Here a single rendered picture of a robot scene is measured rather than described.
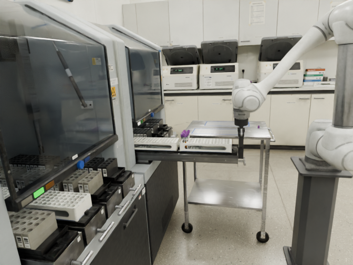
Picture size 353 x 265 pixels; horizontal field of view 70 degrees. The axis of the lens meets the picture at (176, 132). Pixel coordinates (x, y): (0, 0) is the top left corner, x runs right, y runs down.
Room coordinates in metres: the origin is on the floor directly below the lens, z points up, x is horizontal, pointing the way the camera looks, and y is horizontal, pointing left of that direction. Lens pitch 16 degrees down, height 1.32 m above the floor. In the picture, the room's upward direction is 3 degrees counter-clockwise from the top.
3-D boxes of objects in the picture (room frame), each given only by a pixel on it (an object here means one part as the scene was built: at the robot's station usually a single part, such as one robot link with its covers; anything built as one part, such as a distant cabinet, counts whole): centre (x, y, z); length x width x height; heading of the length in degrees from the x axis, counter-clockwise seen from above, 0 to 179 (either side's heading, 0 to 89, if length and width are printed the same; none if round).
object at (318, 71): (3.78, -2.09, 1.10); 0.24 x 0.13 x 0.10; 76
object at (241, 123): (1.35, -0.36, 0.96); 0.08 x 0.07 x 0.09; 167
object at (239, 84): (1.34, -0.36, 1.14); 0.13 x 0.11 x 0.16; 175
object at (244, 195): (1.85, -0.38, 0.41); 0.67 x 0.46 x 0.82; 75
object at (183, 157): (1.43, -0.04, 0.78); 0.73 x 0.14 x 0.09; 77
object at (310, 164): (1.37, -0.83, 0.73); 0.22 x 0.18 x 0.06; 167
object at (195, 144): (1.40, -0.17, 0.83); 0.30 x 0.10 x 0.06; 77
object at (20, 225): (0.66, 0.46, 0.85); 0.12 x 0.02 x 0.06; 167
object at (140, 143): (1.47, 0.14, 0.83); 0.30 x 0.10 x 0.06; 77
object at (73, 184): (0.96, 0.42, 0.85); 0.12 x 0.02 x 0.06; 167
